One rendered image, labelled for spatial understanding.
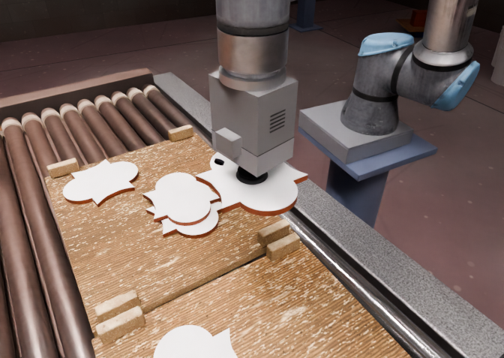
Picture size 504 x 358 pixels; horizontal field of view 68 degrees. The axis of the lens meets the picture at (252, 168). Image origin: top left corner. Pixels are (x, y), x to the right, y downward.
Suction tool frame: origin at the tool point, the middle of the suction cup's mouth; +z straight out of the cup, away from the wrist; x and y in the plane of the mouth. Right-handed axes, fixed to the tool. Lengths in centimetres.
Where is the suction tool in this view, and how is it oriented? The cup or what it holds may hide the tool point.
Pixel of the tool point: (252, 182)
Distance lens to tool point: 51.6
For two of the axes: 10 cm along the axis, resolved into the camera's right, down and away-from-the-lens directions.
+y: 6.8, 4.3, -5.9
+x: 7.3, -4.0, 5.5
